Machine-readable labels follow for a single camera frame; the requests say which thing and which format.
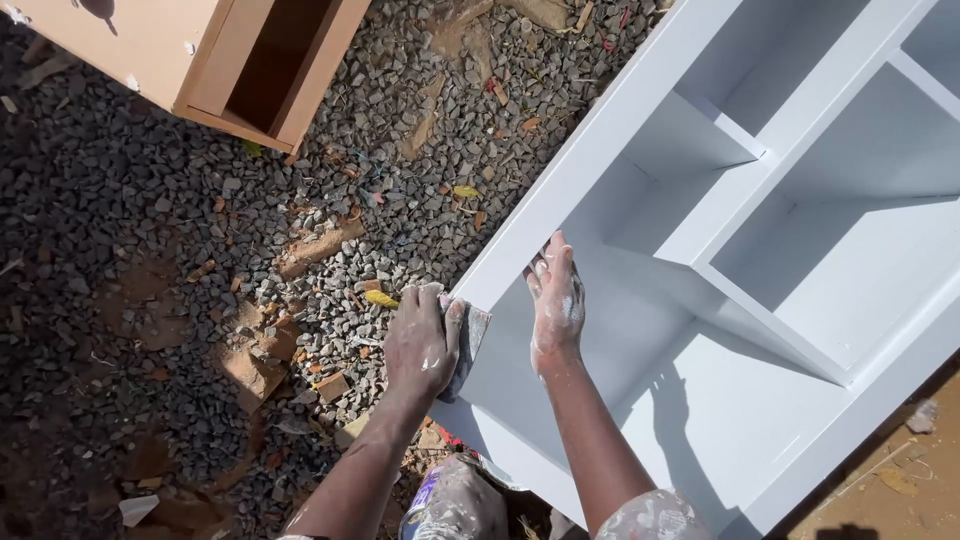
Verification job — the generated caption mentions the grey sandpaper sheet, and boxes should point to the grey sandpaper sheet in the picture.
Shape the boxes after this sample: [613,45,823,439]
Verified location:
[437,294,493,405]

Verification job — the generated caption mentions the person's right hand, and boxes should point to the person's right hand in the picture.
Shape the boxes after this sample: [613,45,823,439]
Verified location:
[522,230,587,375]

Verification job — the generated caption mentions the paint-stained grey trousers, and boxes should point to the paint-stained grey trousers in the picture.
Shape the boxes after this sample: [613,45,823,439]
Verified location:
[398,452,513,540]

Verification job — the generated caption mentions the person's left hand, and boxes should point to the person's left hand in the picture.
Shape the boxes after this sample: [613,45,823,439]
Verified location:
[382,282,467,407]

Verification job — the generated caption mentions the long brown wood scrap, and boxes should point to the long brown wood scrap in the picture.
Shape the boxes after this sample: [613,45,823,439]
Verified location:
[276,218,367,280]

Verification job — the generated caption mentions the small brown wood offcut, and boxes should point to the small brown wood offcut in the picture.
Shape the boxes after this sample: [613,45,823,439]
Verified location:
[314,372,352,404]

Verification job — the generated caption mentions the white painted shelf cabinet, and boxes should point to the white painted shelf cabinet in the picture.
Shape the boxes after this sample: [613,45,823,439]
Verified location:
[429,0,960,540]

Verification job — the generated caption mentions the brown unpainted wooden cabinet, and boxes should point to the brown unpainted wooden cabinet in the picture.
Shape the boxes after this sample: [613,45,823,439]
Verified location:
[0,0,373,156]

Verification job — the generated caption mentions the white paper scrap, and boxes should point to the white paper scrap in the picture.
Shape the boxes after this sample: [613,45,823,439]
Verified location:
[118,494,161,528]

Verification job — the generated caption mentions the grey stone chunk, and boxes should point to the grey stone chunk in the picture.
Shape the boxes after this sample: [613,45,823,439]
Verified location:
[904,399,939,435]

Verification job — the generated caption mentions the paint-stained shirt sleeve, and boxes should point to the paint-stained shirt sleeve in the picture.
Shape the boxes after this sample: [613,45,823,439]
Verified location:
[595,487,714,540]

